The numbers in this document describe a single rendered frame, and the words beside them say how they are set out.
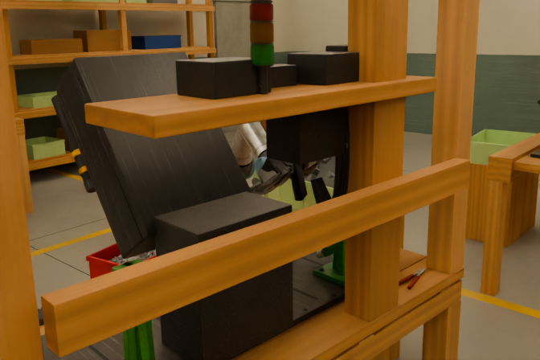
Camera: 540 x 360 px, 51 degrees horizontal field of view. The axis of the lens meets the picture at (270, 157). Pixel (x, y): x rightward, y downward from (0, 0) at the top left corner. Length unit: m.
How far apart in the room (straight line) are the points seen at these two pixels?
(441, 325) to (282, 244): 0.98
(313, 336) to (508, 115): 7.41
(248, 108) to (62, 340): 0.51
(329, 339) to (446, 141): 0.72
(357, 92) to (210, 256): 0.52
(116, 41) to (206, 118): 6.46
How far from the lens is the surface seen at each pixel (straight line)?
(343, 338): 1.58
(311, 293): 1.76
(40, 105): 6.94
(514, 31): 8.68
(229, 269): 1.13
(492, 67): 8.79
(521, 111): 8.71
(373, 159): 1.49
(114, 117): 1.08
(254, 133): 1.93
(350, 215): 1.37
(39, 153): 7.00
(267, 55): 1.20
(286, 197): 2.85
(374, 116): 1.47
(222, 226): 1.31
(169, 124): 0.98
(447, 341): 2.10
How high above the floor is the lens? 1.68
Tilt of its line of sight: 13 degrees down
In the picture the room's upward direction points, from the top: 1 degrees counter-clockwise
